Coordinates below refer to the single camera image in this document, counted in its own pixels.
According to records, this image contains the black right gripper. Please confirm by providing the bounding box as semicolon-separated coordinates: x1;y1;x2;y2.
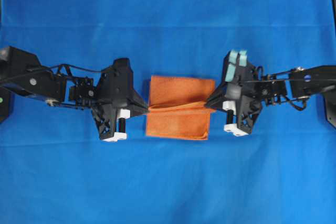
204;82;263;136

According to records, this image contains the blue table cloth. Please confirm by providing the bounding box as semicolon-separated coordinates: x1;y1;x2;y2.
1;0;335;223

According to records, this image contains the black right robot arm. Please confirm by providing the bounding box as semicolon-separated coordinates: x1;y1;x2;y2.
205;63;335;136

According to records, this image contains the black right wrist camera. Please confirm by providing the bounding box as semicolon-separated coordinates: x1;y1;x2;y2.
221;50;257;85

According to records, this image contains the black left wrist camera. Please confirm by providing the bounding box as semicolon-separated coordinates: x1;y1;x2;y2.
97;58;133;102

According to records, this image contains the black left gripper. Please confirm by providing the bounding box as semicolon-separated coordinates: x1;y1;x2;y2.
91;81;149;142

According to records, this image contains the orange towel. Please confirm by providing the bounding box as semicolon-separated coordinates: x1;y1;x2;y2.
146;76;215;141

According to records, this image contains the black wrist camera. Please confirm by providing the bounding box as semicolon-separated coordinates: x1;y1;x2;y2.
221;50;257;85
97;58;133;102

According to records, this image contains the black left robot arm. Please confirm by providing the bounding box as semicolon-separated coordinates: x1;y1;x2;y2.
1;46;149;142

